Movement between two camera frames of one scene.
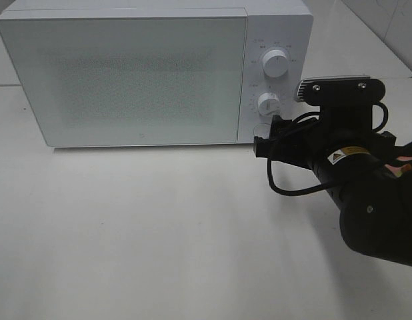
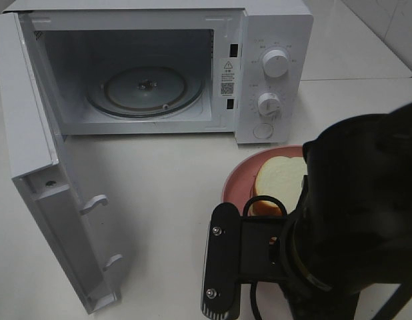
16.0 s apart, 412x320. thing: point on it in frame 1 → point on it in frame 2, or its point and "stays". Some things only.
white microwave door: (133, 81) → (38, 157)
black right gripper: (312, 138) → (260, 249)
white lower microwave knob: (269, 104) stays
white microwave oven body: (159, 73) stays
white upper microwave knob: (275, 63) stays
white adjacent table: (341, 44) stays
